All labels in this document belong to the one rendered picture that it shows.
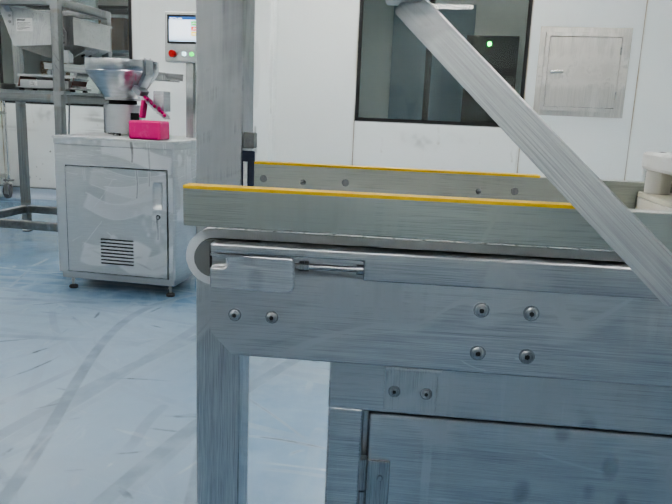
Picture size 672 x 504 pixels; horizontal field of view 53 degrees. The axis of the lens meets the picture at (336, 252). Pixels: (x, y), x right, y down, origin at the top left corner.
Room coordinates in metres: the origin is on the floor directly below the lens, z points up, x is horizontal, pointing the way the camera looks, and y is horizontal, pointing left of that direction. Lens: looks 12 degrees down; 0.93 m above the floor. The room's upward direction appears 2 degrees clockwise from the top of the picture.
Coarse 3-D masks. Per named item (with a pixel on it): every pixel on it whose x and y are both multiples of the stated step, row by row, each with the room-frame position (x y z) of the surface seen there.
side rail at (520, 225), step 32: (192, 192) 0.55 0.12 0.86; (224, 192) 0.55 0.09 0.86; (256, 192) 0.55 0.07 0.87; (192, 224) 0.55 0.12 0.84; (224, 224) 0.55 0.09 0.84; (256, 224) 0.55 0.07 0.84; (288, 224) 0.55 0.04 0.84; (320, 224) 0.54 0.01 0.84; (352, 224) 0.54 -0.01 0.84; (384, 224) 0.54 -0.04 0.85; (416, 224) 0.54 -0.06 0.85; (448, 224) 0.53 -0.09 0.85; (480, 224) 0.53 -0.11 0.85; (512, 224) 0.53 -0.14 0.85; (544, 224) 0.53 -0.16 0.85; (576, 224) 0.53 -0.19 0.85
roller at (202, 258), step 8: (208, 240) 0.56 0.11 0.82; (232, 240) 0.58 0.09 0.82; (240, 240) 0.60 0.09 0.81; (248, 240) 0.63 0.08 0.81; (256, 240) 0.66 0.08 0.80; (200, 248) 0.56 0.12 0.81; (208, 248) 0.56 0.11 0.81; (200, 256) 0.56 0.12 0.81; (208, 256) 0.56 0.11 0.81; (200, 264) 0.56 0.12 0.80; (208, 264) 0.56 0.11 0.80; (208, 272) 0.56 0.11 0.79
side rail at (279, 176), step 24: (264, 168) 0.82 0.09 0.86; (288, 168) 0.82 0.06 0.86; (312, 168) 0.82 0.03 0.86; (336, 168) 0.81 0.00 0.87; (384, 192) 0.81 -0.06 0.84; (408, 192) 0.81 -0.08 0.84; (432, 192) 0.80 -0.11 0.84; (456, 192) 0.80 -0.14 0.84; (504, 192) 0.80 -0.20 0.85; (528, 192) 0.79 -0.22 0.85; (552, 192) 0.79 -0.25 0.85; (624, 192) 0.78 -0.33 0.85
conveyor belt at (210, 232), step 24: (192, 240) 0.57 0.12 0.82; (264, 240) 0.56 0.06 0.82; (288, 240) 0.56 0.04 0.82; (312, 240) 0.56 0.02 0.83; (336, 240) 0.56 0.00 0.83; (360, 240) 0.56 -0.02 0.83; (384, 240) 0.56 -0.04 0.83; (408, 240) 0.55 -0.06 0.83; (432, 240) 0.56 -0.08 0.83; (192, 264) 0.57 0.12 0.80
